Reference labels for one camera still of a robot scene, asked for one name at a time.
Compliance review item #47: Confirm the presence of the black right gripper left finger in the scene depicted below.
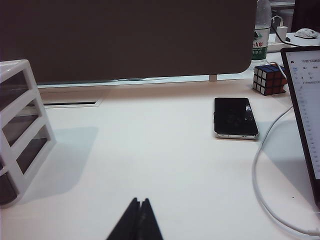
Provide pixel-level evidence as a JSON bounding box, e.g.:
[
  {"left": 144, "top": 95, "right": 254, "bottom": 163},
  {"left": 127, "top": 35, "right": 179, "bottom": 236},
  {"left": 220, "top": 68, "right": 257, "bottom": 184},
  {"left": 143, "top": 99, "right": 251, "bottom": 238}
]
[{"left": 106, "top": 197, "right": 139, "bottom": 240}]

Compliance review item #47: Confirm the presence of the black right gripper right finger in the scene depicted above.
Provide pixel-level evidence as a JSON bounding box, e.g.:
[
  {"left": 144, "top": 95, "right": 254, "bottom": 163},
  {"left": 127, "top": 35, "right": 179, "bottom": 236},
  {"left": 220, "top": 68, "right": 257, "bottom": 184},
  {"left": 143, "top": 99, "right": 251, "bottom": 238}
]
[{"left": 136, "top": 197, "right": 165, "bottom": 240}]

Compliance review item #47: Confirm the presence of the smoky transparent drawer red handle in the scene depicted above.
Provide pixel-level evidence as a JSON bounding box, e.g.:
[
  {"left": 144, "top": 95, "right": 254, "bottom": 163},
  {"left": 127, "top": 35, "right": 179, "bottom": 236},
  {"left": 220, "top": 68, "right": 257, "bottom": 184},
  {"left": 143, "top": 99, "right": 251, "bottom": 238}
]
[
  {"left": 1, "top": 99, "right": 42, "bottom": 147},
  {"left": 0, "top": 126, "right": 50, "bottom": 205},
  {"left": 0, "top": 70, "right": 28, "bottom": 111}
]

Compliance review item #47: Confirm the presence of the white plastic drawer cabinet frame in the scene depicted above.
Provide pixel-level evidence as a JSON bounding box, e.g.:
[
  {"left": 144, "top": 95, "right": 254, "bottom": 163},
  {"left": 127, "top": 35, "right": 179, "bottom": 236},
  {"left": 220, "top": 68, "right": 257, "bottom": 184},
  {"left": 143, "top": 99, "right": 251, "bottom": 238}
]
[{"left": 0, "top": 59, "right": 57, "bottom": 206}]

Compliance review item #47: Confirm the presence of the black smartphone silver edge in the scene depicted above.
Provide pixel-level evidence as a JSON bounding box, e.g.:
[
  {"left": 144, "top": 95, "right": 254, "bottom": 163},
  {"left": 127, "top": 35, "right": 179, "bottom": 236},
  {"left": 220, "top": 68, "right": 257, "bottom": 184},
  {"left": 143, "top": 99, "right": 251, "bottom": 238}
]
[{"left": 213, "top": 97, "right": 260, "bottom": 140}]

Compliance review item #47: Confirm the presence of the Rubik's cube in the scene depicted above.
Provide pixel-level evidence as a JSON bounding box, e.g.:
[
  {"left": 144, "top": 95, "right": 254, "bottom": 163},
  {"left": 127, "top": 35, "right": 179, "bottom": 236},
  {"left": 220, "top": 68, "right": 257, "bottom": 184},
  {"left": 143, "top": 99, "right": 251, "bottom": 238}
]
[{"left": 251, "top": 64, "right": 288, "bottom": 96}]

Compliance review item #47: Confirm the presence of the brown desk partition panel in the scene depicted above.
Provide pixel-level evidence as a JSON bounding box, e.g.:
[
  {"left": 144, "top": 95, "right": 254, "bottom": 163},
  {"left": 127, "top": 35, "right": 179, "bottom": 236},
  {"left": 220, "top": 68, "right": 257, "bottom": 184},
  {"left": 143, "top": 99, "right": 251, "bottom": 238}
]
[{"left": 0, "top": 0, "right": 258, "bottom": 85}]

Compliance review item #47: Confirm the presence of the tablet with lit screen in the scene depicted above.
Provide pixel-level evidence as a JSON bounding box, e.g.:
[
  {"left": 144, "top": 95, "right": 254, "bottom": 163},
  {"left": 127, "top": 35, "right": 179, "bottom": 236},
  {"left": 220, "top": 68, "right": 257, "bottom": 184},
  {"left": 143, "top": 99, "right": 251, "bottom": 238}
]
[{"left": 279, "top": 46, "right": 320, "bottom": 213}]

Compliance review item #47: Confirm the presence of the white power strip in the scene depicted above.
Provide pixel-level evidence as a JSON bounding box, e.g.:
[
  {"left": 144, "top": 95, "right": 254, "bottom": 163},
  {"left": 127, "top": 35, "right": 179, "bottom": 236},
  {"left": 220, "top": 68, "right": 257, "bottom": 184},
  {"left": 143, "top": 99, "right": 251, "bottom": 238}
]
[{"left": 266, "top": 32, "right": 296, "bottom": 53}]

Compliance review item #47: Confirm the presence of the water bottle green label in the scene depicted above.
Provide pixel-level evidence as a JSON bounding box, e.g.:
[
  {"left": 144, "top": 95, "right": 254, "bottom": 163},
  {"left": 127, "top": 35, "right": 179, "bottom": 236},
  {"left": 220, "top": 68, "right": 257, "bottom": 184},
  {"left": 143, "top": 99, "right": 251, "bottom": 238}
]
[{"left": 250, "top": 0, "right": 272, "bottom": 63}]

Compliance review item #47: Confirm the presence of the white charger plug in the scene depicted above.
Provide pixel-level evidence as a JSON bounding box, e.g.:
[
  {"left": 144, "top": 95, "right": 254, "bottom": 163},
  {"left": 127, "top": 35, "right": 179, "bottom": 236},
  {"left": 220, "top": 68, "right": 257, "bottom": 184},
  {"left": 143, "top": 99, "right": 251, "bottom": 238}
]
[{"left": 271, "top": 15, "right": 289, "bottom": 44}]

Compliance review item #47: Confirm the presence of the white computer mouse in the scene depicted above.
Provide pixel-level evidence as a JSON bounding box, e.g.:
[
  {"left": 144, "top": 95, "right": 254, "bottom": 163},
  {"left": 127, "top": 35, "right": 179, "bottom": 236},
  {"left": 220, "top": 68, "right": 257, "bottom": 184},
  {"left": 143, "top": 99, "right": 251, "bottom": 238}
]
[{"left": 294, "top": 28, "right": 317, "bottom": 40}]

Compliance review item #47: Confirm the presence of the black monitor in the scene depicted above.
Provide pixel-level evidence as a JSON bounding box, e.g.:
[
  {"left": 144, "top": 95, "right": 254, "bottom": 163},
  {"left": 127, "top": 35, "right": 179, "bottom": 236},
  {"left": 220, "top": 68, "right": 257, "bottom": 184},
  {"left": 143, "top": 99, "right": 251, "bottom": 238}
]
[{"left": 292, "top": 0, "right": 320, "bottom": 47}]

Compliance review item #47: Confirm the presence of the white charging cable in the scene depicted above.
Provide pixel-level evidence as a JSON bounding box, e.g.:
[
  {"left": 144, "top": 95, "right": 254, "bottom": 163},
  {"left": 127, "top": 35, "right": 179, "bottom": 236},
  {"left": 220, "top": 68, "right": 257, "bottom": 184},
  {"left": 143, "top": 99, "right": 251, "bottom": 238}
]
[{"left": 251, "top": 61, "right": 320, "bottom": 236}]

